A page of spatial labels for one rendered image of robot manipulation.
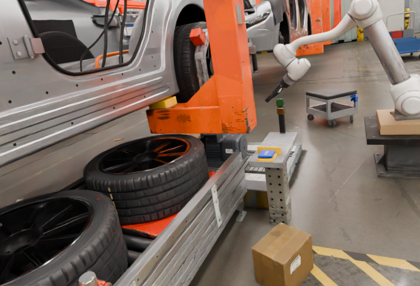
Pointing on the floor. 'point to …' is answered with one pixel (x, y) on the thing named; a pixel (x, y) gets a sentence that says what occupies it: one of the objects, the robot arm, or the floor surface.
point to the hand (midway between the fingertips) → (269, 98)
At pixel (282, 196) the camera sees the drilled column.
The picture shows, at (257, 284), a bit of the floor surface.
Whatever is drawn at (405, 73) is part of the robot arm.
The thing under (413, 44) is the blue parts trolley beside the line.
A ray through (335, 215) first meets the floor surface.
